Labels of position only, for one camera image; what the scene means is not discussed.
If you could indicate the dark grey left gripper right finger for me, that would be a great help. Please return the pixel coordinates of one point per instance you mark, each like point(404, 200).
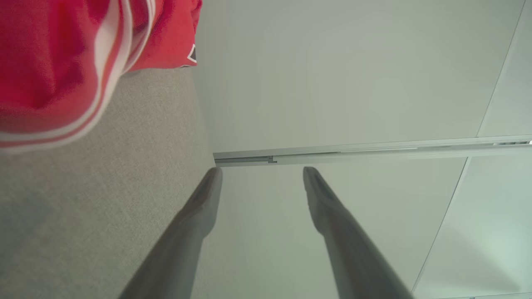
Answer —
point(353, 257)

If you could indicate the grey fabric sofa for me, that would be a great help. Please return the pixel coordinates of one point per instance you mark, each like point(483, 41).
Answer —
point(104, 207)

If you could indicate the grey metal partition post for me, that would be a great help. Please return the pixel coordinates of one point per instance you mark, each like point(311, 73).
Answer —
point(374, 151)

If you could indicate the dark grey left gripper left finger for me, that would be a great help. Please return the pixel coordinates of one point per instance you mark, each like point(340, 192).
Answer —
point(178, 249)

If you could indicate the red jersey with white sleeves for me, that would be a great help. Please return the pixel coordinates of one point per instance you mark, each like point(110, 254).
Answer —
point(50, 62)

